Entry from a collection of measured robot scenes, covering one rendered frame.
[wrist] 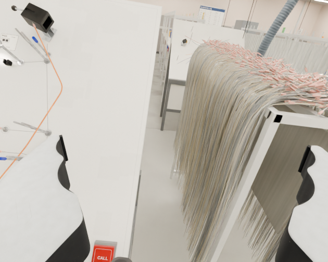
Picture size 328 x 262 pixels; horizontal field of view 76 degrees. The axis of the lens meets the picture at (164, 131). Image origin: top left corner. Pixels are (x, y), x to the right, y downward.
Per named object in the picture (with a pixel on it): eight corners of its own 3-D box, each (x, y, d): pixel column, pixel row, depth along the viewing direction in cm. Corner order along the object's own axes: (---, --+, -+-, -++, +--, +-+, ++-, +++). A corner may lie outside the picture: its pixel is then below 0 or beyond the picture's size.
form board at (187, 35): (228, 138, 360) (264, 34, 283) (160, 130, 348) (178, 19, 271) (217, 120, 424) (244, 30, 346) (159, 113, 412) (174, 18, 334)
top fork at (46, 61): (51, 60, 61) (24, 29, 48) (48, 65, 61) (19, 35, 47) (46, 56, 61) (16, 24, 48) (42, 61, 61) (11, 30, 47)
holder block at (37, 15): (28, 16, 63) (9, -9, 54) (62, 32, 63) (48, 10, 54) (20, 28, 62) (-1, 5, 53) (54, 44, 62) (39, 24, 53)
